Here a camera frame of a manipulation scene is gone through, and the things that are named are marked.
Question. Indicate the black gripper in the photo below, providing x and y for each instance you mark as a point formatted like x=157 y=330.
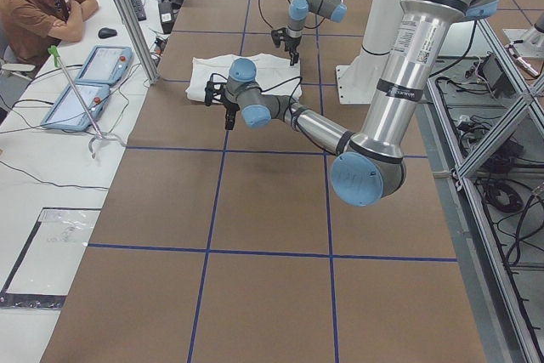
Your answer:
x=291 y=42
x=230 y=107

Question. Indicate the white long-sleeve printed shirt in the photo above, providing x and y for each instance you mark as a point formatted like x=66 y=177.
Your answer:
x=271 y=70

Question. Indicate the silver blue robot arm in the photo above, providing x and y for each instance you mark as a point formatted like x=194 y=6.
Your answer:
x=298 y=11
x=369 y=164

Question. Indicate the far blue teach pendant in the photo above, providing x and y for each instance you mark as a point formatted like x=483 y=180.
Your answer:
x=105 y=65

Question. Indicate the blue teach pendant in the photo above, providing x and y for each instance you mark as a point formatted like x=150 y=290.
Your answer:
x=105 y=65
x=67 y=112

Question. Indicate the black keyboard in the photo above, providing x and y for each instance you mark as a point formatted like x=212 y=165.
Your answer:
x=139 y=9

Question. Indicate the black computer mouse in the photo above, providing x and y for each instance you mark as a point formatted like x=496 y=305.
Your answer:
x=106 y=32

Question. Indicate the near blue teach pendant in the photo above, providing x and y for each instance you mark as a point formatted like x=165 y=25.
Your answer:
x=67 y=112

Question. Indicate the metal rod stand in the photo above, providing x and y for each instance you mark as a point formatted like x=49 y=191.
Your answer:
x=98 y=133

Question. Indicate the seated person brown shirt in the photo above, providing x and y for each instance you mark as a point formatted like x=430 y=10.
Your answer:
x=33 y=26

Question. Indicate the clear plastic document sleeve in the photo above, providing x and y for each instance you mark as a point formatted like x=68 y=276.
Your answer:
x=47 y=264

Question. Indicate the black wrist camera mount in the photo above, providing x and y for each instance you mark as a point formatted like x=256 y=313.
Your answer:
x=214 y=93
x=278 y=36

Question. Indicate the black box under frame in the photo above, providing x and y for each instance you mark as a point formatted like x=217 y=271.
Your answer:
x=491 y=70

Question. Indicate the grey aluminium frame post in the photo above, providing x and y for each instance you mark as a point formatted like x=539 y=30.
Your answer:
x=140 y=46

